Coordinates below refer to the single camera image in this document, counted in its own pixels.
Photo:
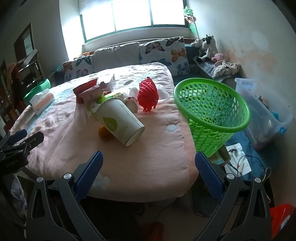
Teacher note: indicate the cow plush toy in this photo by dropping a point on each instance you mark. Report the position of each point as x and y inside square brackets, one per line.
[210, 46]

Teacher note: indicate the red foam fruit net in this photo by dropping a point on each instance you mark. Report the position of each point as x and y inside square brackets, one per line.
[148, 92]

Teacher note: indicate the green plastic basket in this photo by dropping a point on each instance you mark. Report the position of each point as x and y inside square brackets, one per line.
[209, 136]

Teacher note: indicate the small butterfly print pillow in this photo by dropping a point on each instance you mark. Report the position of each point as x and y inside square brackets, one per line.
[78, 67]

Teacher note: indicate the red hanging cloth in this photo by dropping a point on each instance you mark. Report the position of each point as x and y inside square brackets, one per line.
[15, 78]

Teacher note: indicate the pink plush toy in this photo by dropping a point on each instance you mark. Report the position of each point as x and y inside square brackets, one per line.
[217, 57]

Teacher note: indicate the clear plastic storage box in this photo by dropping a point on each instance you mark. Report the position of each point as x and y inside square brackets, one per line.
[261, 115]

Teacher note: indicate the crumpled printed cloth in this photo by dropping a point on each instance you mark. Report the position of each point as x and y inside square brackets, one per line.
[225, 68]

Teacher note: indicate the white cushion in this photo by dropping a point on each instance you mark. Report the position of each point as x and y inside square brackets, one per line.
[115, 56]

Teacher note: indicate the white green paper cup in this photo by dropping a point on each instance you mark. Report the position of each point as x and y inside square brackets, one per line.
[118, 120]

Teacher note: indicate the small clear round container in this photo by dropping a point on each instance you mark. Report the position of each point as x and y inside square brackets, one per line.
[163, 93]

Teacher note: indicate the pink quilted blanket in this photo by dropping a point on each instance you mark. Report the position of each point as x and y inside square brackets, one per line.
[138, 162]

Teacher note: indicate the teal plastic toy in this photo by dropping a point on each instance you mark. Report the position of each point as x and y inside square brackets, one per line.
[275, 114]

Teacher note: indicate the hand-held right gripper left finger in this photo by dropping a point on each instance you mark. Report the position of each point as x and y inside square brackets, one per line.
[91, 170]

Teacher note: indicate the green yellow wrapper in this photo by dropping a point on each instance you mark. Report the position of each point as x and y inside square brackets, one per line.
[115, 95]

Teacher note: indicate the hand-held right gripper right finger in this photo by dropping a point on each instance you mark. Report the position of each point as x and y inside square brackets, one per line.
[208, 175]

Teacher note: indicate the clear plastic bottle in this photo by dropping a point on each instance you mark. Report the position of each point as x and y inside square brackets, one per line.
[130, 92]

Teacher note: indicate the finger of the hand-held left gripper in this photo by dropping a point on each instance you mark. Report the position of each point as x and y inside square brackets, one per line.
[17, 135]
[33, 140]

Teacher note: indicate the green framed window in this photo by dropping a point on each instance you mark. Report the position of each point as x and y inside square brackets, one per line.
[129, 14]

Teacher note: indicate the dark wooden frame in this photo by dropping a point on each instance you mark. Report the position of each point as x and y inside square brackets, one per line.
[23, 41]

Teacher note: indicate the large butterfly print pillow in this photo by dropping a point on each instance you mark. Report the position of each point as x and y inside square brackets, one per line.
[166, 53]

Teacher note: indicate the red snack packet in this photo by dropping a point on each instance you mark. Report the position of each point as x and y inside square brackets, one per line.
[84, 88]

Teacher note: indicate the tissue pack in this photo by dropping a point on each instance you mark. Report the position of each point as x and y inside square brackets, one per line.
[42, 103]

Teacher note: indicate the metal shelf rack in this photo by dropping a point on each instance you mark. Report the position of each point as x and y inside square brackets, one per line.
[30, 67]

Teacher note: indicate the small white carton box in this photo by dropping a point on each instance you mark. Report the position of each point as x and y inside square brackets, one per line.
[108, 82]

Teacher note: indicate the red box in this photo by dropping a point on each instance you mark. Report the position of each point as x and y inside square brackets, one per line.
[281, 217]

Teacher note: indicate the white plush toy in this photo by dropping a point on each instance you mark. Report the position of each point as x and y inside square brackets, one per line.
[197, 42]

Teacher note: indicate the orange fruit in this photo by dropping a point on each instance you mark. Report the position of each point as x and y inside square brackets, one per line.
[104, 134]

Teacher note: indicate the pink white packet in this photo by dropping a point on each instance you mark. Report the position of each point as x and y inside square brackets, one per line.
[91, 94]

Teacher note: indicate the green plastic basin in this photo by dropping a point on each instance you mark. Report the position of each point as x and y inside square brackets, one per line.
[39, 87]

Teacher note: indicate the green pinwheel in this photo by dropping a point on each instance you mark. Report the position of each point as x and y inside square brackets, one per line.
[190, 17]

